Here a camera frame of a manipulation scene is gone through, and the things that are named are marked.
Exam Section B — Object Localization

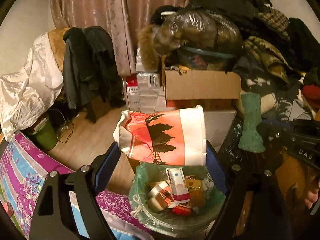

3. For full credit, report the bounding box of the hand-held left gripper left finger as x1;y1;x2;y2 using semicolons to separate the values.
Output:
29;141;122;240

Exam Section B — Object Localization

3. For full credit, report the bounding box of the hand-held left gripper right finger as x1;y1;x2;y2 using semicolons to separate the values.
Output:
206;140;293;240

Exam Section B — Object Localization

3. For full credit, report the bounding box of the red white medicine box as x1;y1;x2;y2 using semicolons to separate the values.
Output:
166;167;191;203

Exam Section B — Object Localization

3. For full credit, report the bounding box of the orange white paper bag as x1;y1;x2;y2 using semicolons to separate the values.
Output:
113;105;208;167

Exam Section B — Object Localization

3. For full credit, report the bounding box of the round bin with green liner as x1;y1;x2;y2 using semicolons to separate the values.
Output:
128;163;227;232

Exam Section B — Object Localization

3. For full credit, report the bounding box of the person's right hand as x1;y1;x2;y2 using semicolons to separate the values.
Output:
276;154;320;210

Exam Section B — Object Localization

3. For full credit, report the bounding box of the gold foil wrapper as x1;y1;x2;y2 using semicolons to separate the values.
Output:
184;177;205;207

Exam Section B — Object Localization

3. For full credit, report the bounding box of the red packet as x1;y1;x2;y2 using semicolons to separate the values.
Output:
172;201;192;216

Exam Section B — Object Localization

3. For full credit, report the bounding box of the green towel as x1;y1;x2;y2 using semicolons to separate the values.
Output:
237;92;266;153

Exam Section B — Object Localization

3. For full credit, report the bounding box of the wooden chair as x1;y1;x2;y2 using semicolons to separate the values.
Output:
86;95;113;124

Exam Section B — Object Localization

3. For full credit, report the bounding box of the small cream orange carton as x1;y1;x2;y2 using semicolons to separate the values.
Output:
147;181;173;212

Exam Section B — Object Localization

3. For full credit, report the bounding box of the small green waste bin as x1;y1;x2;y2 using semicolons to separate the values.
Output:
25;116;59;152

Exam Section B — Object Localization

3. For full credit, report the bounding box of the stack of white red cartons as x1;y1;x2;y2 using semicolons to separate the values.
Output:
122;46;175;113

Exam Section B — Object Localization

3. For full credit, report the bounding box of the floral purple bedsheet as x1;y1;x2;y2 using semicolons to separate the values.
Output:
0;132;153;240

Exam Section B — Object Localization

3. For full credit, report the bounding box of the brown cardboard box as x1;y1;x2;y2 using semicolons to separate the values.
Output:
161;56;242;101

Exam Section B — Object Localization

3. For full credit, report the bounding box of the dark jacket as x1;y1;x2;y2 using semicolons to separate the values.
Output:
62;26;125;109

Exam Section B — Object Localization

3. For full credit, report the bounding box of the pile of dark clothes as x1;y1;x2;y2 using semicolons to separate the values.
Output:
150;0;320;120

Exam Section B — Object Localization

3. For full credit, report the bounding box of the white satin quilt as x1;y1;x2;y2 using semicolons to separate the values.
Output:
0;31;64;142

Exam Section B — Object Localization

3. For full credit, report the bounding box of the brown fur hooded jacket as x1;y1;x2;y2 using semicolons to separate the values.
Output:
137;9;244;72

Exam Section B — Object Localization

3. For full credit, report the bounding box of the pink curtain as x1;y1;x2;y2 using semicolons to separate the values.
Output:
50;0;247;77

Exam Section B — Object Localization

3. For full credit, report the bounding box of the black cable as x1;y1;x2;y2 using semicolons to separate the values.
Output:
56;120;75;144

